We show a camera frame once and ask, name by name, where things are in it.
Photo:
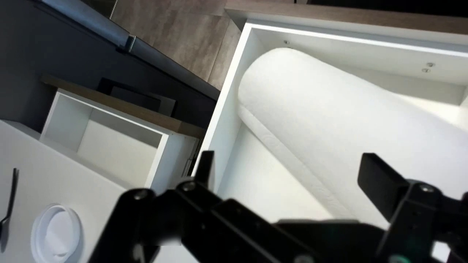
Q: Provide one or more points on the open white wide drawer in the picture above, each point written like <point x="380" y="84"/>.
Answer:
<point x="426" y="66"/>

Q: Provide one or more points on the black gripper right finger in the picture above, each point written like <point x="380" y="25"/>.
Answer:
<point x="383" y="184"/>

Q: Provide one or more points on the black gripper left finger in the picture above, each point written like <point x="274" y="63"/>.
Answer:
<point x="204" y="168"/>

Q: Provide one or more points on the small black spoon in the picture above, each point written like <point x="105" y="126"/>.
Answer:
<point x="11" y="205"/>

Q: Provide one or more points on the small white lid near microwave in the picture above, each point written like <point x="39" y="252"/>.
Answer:
<point x="56" y="234"/>

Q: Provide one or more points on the white paper towel roll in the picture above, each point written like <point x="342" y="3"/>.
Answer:
<point x="320" y="120"/>

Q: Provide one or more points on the open white narrow drawer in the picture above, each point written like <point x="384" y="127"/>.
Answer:
<point x="121" y="141"/>

